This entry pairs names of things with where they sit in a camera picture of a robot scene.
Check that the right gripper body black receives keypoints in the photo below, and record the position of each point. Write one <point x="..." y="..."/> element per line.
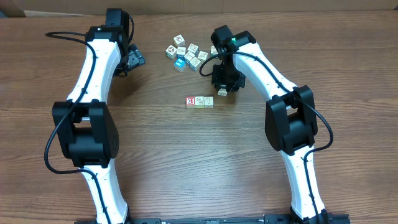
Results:
<point x="227" y="78"/>

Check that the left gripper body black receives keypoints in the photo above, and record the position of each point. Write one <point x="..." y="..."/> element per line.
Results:
<point x="132" y="59"/>

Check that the white block orange side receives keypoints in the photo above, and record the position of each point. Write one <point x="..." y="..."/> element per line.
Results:
<point x="222" y="92"/>

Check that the green letter R block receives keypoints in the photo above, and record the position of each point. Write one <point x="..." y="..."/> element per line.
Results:
<point x="208" y="102"/>

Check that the yellow-sided block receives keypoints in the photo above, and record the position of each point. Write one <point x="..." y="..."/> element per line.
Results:
<point x="199" y="102"/>

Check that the red number three block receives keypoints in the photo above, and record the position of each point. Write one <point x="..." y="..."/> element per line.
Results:
<point x="190" y="102"/>

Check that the blue-sided block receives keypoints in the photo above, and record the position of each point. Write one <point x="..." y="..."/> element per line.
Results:
<point x="180" y="64"/>

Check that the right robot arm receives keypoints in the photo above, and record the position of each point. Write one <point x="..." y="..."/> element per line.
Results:
<point x="291" y="117"/>

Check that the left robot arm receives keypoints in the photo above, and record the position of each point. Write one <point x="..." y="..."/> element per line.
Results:
<point x="84" y="126"/>

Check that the green letter B block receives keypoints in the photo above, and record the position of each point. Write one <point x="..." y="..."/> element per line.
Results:
<point x="213" y="51"/>

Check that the white block green side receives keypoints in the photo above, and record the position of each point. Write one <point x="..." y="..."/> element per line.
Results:
<point x="202" y="56"/>

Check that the white block lower left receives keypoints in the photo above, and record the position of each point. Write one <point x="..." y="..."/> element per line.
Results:
<point x="195" y="63"/>

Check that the white block centre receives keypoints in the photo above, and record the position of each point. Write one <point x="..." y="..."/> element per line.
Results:
<point x="188" y="57"/>

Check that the green print block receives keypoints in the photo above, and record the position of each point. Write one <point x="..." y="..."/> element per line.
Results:
<point x="193" y="49"/>

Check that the white block blue print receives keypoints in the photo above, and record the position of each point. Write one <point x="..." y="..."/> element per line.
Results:
<point x="181" y="51"/>

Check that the top red picture block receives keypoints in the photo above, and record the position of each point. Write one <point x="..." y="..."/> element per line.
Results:
<point x="179" y="41"/>

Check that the left red circle block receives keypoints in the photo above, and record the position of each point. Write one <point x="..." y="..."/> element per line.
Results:
<point x="171" y="51"/>

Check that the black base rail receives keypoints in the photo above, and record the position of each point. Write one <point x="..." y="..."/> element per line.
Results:
<point x="266" y="219"/>

